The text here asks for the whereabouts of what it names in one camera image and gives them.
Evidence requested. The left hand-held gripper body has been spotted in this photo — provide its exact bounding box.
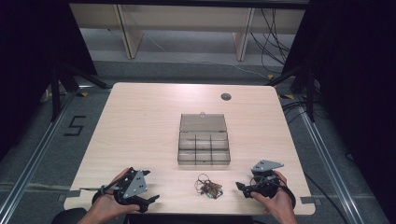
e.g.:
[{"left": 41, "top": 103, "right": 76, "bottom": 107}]
[{"left": 112, "top": 167, "right": 149, "bottom": 214}]

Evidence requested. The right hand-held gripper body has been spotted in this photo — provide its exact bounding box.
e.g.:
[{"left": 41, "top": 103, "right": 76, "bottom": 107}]
[{"left": 248, "top": 159, "right": 285, "bottom": 199}]

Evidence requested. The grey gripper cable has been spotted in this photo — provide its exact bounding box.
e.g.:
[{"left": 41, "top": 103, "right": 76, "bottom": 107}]
[{"left": 79, "top": 185, "right": 120, "bottom": 192}]

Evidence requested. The person's right hand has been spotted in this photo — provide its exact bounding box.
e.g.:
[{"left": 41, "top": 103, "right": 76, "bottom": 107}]
[{"left": 249, "top": 170, "right": 297, "bottom": 217}]

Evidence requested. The black wrist strap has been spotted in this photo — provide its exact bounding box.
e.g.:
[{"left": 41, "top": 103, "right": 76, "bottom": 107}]
[{"left": 92, "top": 185, "right": 108, "bottom": 205}]

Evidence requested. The person's dark clothing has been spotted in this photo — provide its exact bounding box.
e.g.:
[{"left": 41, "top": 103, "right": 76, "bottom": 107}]
[{"left": 49, "top": 207, "right": 89, "bottom": 224}]

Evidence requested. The clear plastic compartment box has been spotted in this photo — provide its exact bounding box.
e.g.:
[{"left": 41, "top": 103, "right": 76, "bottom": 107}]
[{"left": 177, "top": 111, "right": 232, "bottom": 166}]

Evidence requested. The person's left hand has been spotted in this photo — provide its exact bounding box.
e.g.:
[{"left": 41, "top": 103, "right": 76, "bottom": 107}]
[{"left": 89, "top": 167, "right": 141, "bottom": 220}]

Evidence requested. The black metal stand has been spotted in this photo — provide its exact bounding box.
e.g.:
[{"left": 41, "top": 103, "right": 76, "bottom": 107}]
[
  {"left": 265, "top": 64, "right": 318, "bottom": 123},
  {"left": 49, "top": 61, "right": 112, "bottom": 123}
]

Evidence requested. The white shelf unit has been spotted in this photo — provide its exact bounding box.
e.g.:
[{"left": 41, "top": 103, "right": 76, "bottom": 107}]
[{"left": 68, "top": 3, "right": 307, "bottom": 62}]

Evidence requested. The bundle of black cables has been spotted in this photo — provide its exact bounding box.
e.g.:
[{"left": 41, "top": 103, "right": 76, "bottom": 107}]
[{"left": 250, "top": 8, "right": 292, "bottom": 76}]

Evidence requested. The black floor cable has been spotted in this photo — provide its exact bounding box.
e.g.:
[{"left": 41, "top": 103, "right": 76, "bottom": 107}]
[{"left": 303, "top": 171, "right": 342, "bottom": 224}]

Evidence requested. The metal floor rail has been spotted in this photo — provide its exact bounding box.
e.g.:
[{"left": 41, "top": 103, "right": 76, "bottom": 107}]
[
  {"left": 295, "top": 99, "right": 359, "bottom": 224},
  {"left": 0, "top": 89, "right": 79, "bottom": 224}
]

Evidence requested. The dark curtain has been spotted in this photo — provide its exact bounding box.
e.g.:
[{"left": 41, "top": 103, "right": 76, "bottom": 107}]
[
  {"left": 0, "top": 0, "right": 98, "bottom": 161},
  {"left": 281, "top": 0, "right": 396, "bottom": 224}
]

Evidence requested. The small wire component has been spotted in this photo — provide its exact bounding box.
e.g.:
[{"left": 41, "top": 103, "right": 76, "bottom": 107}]
[{"left": 193, "top": 173, "right": 224, "bottom": 200}]

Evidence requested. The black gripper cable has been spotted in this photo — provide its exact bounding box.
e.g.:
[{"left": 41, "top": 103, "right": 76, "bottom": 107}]
[{"left": 276, "top": 177, "right": 297, "bottom": 209}]

